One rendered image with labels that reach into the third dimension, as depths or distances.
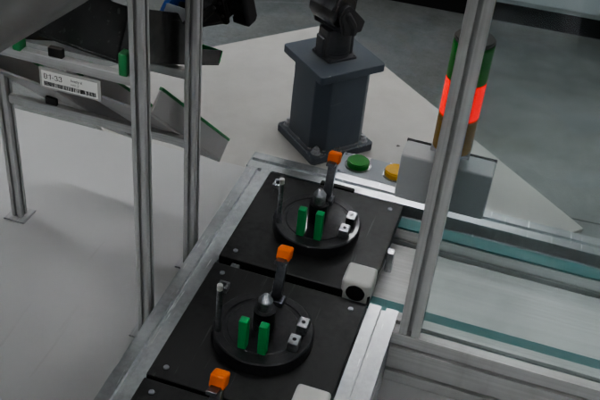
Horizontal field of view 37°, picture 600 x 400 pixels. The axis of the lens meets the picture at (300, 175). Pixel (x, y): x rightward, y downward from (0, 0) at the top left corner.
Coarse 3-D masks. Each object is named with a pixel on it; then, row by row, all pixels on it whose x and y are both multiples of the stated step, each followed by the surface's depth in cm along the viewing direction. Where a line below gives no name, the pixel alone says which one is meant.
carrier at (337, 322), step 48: (240, 288) 132; (288, 288) 133; (192, 336) 124; (240, 336) 119; (288, 336) 123; (336, 336) 126; (192, 384) 117; (240, 384) 118; (288, 384) 119; (336, 384) 119
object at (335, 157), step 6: (330, 156) 145; (336, 156) 145; (330, 162) 144; (336, 162) 144; (330, 168) 146; (336, 168) 145; (330, 174) 146; (330, 180) 146; (324, 186) 147; (330, 186) 146; (330, 192) 147
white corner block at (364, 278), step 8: (352, 264) 136; (360, 264) 136; (352, 272) 134; (360, 272) 134; (368, 272) 135; (376, 272) 135; (344, 280) 133; (352, 280) 133; (360, 280) 133; (368, 280) 133; (344, 288) 134; (352, 288) 133; (360, 288) 133; (368, 288) 132; (344, 296) 135; (352, 296) 134; (360, 296) 134; (368, 296) 133
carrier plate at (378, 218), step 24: (264, 192) 152; (288, 192) 152; (312, 192) 153; (336, 192) 154; (264, 216) 147; (360, 216) 149; (384, 216) 149; (240, 240) 141; (264, 240) 142; (360, 240) 144; (384, 240) 144; (240, 264) 138; (264, 264) 137; (288, 264) 138; (312, 264) 138; (336, 264) 139; (312, 288) 136; (336, 288) 134
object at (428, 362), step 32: (416, 224) 152; (384, 288) 143; (416, 352) 130; (448, 352) 128; (480, 352) 128; (416, 384) 134; (448, 384) 132; (480, 384) 130; (512, 384) 128; (544, 384) 126; (576, 384) 124
